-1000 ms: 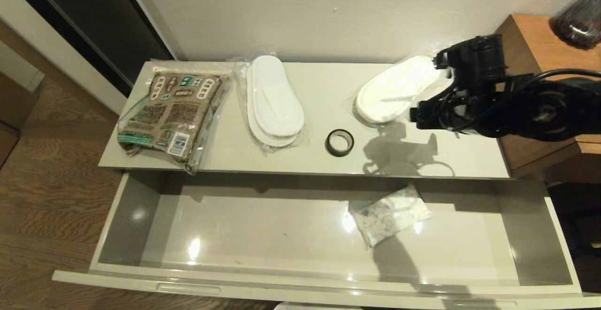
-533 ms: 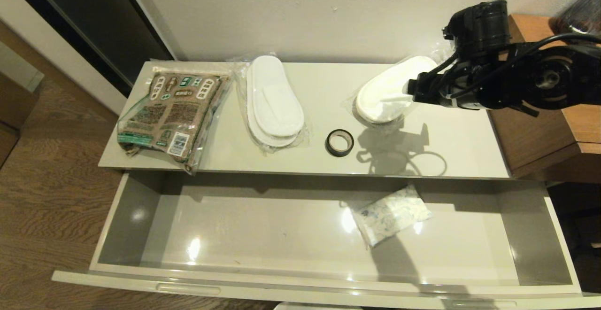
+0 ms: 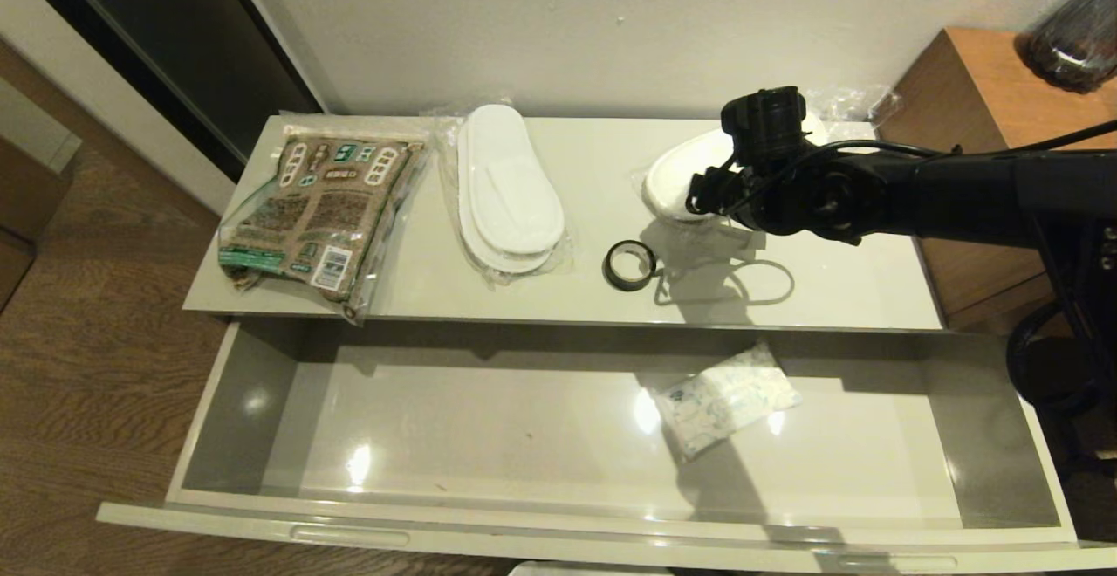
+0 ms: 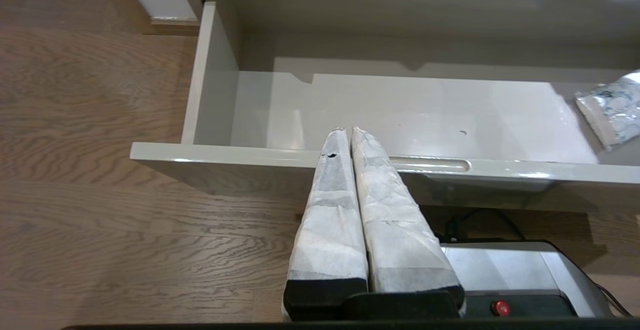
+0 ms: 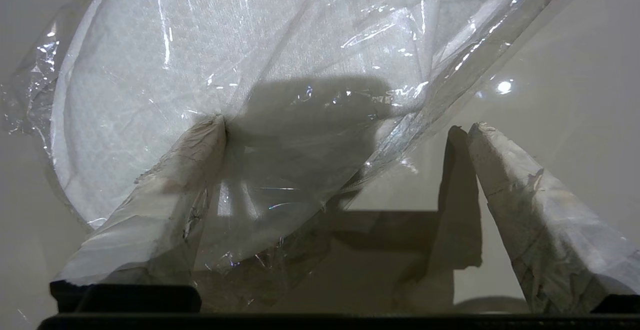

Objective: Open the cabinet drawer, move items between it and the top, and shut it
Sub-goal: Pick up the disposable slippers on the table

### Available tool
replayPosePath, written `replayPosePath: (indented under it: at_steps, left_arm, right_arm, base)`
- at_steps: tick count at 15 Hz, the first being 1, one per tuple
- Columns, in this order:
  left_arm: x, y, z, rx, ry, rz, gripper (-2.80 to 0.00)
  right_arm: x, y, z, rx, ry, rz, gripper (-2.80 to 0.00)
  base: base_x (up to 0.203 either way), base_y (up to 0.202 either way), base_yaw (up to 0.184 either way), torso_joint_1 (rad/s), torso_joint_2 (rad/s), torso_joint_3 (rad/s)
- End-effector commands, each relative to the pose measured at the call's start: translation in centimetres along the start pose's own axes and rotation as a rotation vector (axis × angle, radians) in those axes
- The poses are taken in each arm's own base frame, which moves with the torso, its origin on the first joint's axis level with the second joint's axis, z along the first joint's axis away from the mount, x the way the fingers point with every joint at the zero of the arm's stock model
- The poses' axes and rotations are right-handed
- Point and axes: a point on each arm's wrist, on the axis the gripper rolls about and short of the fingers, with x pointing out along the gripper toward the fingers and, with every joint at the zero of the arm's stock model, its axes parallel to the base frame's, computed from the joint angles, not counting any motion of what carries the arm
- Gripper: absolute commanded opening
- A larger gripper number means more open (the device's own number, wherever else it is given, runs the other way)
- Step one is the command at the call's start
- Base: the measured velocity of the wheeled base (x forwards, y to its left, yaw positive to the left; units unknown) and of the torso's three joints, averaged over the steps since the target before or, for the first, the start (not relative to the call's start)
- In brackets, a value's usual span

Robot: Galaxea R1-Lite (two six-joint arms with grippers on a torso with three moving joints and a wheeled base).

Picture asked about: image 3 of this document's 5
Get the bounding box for grey glossy cabinet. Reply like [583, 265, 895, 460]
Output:
[182, 113, 949, 333]

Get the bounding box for white slippers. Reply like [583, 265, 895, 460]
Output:
[641, 86, 901, 226]
[433, 99, 578, 288]

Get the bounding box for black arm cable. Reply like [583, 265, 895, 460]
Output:
[685, 120, 1117, 219]

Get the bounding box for black tape roll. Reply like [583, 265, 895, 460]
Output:
[601, 240, 659, 293]

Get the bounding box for grey cabinet drawer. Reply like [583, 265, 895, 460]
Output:
[96, 318, 1117, 576]

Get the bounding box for silver black robot base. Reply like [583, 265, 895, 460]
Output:
[511, 561, 673, 576]

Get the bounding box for white door frame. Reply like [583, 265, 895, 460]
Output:
[0, 0, 238, 216]

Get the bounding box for dark glass vase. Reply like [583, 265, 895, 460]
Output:
[1016, 0, 1117, 93]

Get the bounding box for brown packaged bag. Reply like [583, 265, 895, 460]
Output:
[216, 125, 429, 326]

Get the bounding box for dark door panel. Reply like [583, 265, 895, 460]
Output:
[26, 0, 326, 182]

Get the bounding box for brown wooden side table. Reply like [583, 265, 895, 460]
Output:
[875, 27, 1117, 334]

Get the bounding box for patterned tissue pack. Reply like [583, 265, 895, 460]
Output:
[650, 340, 803, 463]

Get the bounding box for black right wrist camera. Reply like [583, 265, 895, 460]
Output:
[685, 164, 753, 221]

